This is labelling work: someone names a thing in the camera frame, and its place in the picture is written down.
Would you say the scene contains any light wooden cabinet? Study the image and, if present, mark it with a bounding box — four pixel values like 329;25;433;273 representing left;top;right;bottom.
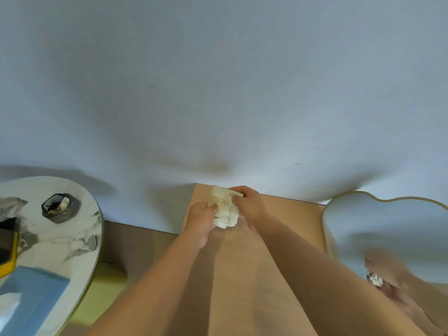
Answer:
168;183;337;336

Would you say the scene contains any person's right forearm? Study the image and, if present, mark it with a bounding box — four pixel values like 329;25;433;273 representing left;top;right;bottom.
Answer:
253;215;427;336

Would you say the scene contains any blue tissue box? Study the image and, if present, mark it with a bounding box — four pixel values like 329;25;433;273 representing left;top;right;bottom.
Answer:
0;265;71;336

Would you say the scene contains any round white marble table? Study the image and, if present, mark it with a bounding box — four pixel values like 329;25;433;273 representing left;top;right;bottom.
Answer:
0;176;104;336

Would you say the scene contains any yellow-green stool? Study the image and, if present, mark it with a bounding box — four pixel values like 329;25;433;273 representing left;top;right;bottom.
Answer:
68;262;129;328

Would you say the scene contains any person's right hand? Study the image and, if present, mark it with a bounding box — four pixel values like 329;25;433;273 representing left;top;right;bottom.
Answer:
229;185;272;232

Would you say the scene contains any person's left hand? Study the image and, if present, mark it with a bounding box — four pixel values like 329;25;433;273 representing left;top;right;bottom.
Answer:
180;201;219;249

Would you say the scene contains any black glossy ashtray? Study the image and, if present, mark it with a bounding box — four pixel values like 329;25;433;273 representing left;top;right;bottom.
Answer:
41;193;82;224

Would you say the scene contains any wavy gold-framed mirror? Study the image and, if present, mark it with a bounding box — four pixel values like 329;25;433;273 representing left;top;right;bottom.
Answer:
322;190;448;336

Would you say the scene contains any yellow-cased tablet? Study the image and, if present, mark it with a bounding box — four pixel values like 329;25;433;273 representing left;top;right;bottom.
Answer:
0;217;21;278

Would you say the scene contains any cream cloth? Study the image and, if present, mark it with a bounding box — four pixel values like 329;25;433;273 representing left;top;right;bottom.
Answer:
207;185;244;229

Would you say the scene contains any white tissue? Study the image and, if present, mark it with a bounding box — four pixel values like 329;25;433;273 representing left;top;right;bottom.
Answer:
0;293;21;330

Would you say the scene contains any person's left forearm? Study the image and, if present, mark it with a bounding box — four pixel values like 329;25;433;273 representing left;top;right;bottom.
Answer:
86;236;210;336

